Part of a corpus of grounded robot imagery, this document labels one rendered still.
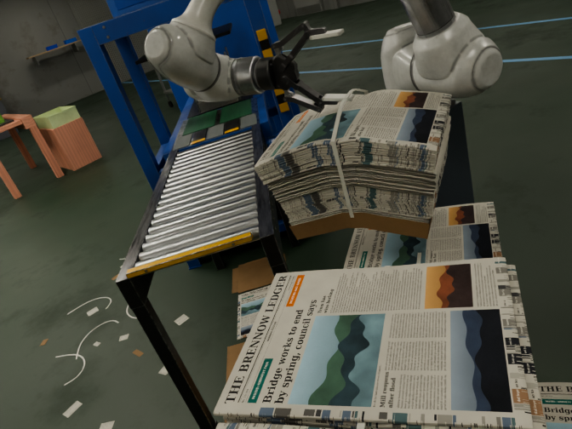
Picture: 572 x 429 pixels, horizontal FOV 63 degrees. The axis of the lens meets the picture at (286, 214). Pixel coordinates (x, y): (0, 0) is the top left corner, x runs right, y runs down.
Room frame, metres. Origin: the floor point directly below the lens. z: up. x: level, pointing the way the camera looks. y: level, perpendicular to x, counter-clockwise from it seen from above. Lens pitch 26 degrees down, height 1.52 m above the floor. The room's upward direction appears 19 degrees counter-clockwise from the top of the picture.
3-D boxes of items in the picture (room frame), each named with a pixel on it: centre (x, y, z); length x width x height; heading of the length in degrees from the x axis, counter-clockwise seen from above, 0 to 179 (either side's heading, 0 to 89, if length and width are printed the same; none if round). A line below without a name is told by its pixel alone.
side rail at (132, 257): (2.04, 0.54, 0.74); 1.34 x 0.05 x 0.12; 176
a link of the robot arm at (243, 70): (1.17, -0.03, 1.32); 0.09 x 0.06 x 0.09; 148
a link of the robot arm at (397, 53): (1.43, -0.51, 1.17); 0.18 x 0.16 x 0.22; 18
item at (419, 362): (0.49, -0.06, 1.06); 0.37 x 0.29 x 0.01; 65
